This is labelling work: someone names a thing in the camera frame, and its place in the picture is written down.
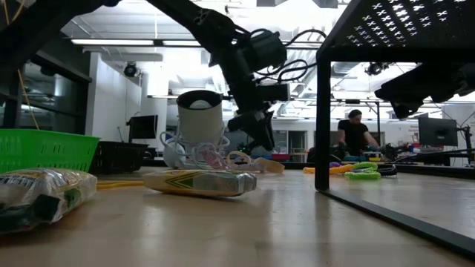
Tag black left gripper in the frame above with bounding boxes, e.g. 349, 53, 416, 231
222, 70, 278, 152

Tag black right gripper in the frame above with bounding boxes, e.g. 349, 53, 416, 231
373, 61, 475, 120

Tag tan rubber band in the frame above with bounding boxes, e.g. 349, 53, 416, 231
225, 151, 257, 172
254, 157, 286, 174

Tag yellow crayon pack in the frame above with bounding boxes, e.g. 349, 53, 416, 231
0, 168, 99, 235
142, 169, 258, 198

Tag yellow rubber band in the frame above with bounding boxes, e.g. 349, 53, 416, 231
96, 179, 145, 191

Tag white desk lamp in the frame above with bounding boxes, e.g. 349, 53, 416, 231
163, 90, 226, 170

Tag black ceiling spotlight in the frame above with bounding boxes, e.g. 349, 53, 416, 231
364, 61, 389, 77
123, 62, 141, 79

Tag black computer monitor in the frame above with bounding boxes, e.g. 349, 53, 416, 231
127, 114, 160, 145
418, 116, 459, 148

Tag person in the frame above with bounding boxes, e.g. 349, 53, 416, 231
335, 108, 381, 157

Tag black perforated metal shelf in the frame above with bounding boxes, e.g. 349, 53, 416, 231
313, 0, 475, 257

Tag black monitor stand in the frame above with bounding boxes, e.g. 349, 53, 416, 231
459, 125, 474, 166

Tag black plastic basket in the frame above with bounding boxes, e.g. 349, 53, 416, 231
88, 140, 150, 174

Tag green plastic basket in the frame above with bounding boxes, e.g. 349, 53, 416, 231
0, 128, 101, 174

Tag black background workstation frame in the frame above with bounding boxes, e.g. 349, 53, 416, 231
326, 98, 381, 156

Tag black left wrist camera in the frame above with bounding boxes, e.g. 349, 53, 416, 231
259, 83, 290, 103

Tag white lamp power cord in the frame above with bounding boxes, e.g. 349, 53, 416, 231
159, 125, 261, 174

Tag black left wrist camera cable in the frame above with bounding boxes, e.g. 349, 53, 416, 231
255, 28, 327, 85

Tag yellow extension cord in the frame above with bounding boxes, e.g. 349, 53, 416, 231
1, 0, 41, 131

